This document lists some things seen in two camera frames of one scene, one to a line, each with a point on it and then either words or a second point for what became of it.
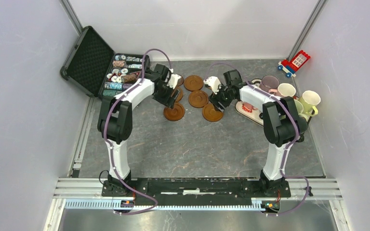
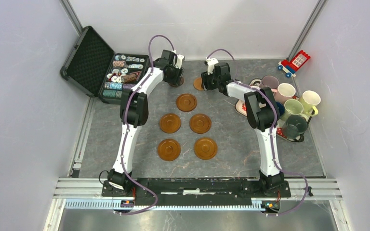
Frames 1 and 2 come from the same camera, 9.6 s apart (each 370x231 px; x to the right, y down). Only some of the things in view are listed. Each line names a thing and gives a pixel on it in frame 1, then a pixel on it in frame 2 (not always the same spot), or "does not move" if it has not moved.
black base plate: [197, 189] does not move
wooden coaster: [180, 95] -> [170, 123]
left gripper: [168, 101] -> [179, 73]
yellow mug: [309, 99] does not move
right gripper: [214, 99] -> [205, 81]
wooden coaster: [209, 113] -> [205, 148]
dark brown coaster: [180, 80] does not move
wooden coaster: [174, 114] -> [169, 149]
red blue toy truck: [290, 65] does not move
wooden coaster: [198, 98] -> [200, 123]
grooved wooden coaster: [193, 83] -> [186, 102]
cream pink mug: [284, 90] does not move
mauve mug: [269, 82] does not move
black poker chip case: [92, 67] does not move
